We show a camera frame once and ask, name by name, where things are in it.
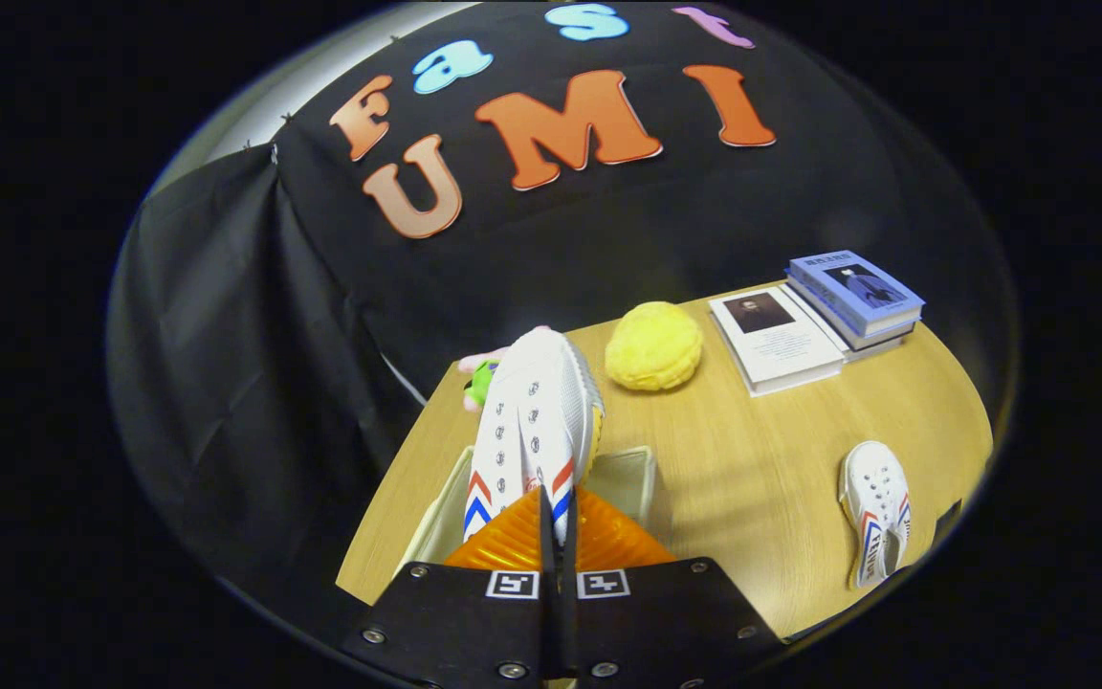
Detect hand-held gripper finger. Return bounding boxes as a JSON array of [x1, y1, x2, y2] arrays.
[[341, 485, 560, 688], [562, 488, 787, 688]]

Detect beige fabric storage box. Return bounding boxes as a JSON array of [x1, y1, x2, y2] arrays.
[[398, 444, 658, 575]]

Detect white shoe striped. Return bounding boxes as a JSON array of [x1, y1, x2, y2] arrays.
[[462, 327, 606, 549], [837, 439, 914, 590]]

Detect pink starfish plush toy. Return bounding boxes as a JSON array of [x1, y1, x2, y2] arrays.
[[457, 325, 552, 413]]

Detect yellow round plush toy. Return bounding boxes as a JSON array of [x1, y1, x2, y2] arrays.
[[604, 301, 705, 392]]

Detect white portrait cover book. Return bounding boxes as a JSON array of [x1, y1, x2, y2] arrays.
[[708, 284, 848, 398]]

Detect pale book with blue edge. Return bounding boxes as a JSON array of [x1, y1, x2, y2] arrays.
[[784, 279, 918, 364]]

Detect black backdrop cloth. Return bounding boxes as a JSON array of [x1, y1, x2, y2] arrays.
[[106, 0, 1021, 613]]

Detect blue cover book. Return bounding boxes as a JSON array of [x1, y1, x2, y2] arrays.
[[786, 250, 926, 338]]

